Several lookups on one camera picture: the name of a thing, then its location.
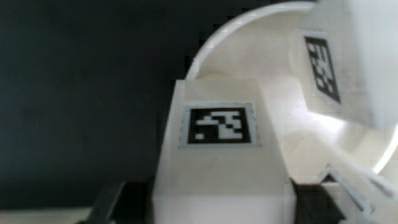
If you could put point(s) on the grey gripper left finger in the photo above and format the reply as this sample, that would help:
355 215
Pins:
122 205

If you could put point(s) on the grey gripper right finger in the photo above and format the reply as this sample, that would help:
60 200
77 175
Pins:
316 208

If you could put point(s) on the white stool leg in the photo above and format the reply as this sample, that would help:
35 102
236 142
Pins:
223 182
348 60

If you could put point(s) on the white round stool seat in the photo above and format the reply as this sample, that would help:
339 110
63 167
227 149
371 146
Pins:
248 53

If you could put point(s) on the white right fence piece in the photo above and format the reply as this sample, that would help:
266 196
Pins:
362 193

